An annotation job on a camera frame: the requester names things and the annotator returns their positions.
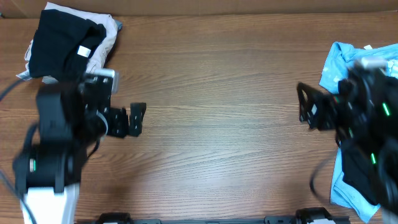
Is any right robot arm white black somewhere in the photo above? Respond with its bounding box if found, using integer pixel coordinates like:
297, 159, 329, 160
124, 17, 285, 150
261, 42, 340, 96
297, 67, 397, 215

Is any folded beige garment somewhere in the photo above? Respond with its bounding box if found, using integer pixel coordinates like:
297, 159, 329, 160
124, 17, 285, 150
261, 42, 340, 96
44, 2, 119, 72

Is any folded grey-white bottom garment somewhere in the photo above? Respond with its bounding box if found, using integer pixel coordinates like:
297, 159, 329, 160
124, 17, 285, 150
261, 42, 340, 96
16, 18, 124, 85

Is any folded black garment on pile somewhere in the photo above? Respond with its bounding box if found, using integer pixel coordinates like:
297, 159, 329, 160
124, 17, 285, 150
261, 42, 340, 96
29, 9, 106, 82

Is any light blue t-shirt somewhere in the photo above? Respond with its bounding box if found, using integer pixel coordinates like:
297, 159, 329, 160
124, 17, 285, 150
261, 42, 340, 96
319, 42, 397, 223

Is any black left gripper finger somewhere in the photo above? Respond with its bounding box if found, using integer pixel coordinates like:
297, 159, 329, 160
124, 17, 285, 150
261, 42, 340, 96
129, 103, 146, 137
107, 108, 129, 138

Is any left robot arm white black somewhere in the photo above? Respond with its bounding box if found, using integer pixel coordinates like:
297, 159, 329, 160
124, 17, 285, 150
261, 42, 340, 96
13, 73, 147, 223

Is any black Sydrogen t-shirt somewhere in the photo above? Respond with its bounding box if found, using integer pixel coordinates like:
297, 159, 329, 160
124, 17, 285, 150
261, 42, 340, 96
340, 139, 379, 205

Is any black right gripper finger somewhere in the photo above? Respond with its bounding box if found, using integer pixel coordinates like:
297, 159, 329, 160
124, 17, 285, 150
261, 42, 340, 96
297, 82, 322, 122
307, 104, 319, 129

